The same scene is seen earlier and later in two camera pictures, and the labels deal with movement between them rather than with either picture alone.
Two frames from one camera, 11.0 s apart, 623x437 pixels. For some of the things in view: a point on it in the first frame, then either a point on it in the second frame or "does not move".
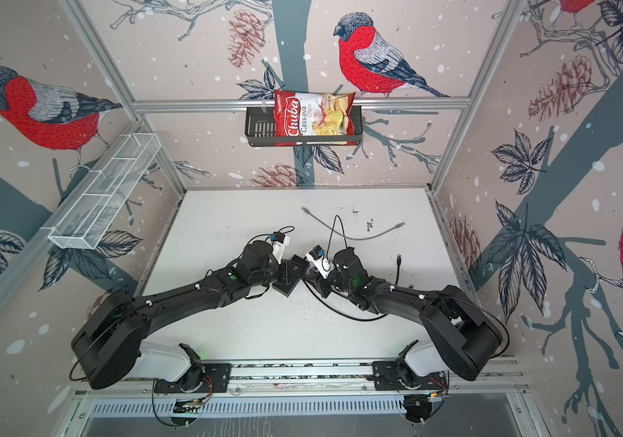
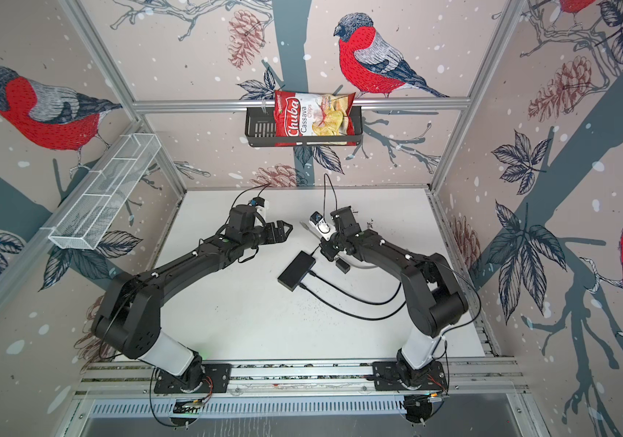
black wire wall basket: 260,130 does not move
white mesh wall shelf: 93,212 does not move
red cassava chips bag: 312,114 does not move
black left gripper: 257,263 -> 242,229
